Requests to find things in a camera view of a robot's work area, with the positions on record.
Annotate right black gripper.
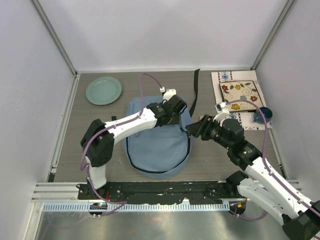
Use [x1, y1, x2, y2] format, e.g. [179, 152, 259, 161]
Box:
[185, 114, 233, 150]

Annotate light blue backpack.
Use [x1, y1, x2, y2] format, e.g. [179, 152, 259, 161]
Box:
[111, 68, 202, 179]

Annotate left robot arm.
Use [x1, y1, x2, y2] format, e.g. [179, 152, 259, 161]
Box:
[80, 95, 193, 200]

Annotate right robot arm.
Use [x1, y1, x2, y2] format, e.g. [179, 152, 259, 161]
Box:
[186, 115, 320, 240]

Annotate patterned white placemat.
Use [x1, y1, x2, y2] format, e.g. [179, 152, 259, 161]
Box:
[211, 70, 267, 131]

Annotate floral square plate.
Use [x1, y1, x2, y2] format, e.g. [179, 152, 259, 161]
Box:
[219, 80, 264, 112]

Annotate teal round plate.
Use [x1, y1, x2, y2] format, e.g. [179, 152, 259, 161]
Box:
[85, 76, 123, 106]

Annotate dark blue mug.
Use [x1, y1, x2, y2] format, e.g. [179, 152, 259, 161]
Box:
[253, 107, 273, 124]

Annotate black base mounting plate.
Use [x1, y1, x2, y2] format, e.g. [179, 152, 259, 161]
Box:
[77, 180, 248, 205]

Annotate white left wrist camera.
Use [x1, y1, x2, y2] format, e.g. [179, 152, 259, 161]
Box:
[159, 86, 177, 101]

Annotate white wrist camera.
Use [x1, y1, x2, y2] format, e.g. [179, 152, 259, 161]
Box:
[213, 102, 230, 123]
[159, 86, 177, 101]

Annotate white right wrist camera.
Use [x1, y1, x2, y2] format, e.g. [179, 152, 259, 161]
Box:
[213, 102, 230, 123]

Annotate slotted cable duct rail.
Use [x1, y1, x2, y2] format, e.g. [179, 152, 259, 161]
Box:
[42, 200, 230, 212]

